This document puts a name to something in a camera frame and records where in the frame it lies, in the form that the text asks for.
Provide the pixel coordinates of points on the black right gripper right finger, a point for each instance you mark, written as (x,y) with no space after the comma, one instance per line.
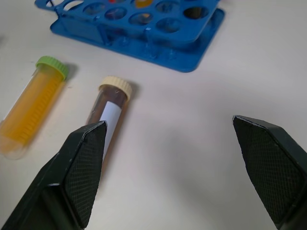
(273,167)

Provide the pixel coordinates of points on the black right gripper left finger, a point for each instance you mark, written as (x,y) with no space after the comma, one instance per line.
(72,177)

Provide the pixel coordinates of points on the cream-capped brown tube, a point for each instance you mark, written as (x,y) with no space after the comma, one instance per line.
(109,107)

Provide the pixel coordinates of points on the green-capped yellow tube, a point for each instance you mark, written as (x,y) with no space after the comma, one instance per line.
(33,107)

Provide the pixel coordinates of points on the blue tube rack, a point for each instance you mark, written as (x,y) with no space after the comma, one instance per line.
(153,31)

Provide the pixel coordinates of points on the blurry red object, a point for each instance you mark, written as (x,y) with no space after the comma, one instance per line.
(112,1)

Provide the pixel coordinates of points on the blurry orange-brown object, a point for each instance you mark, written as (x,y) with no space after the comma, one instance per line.
(143,3)

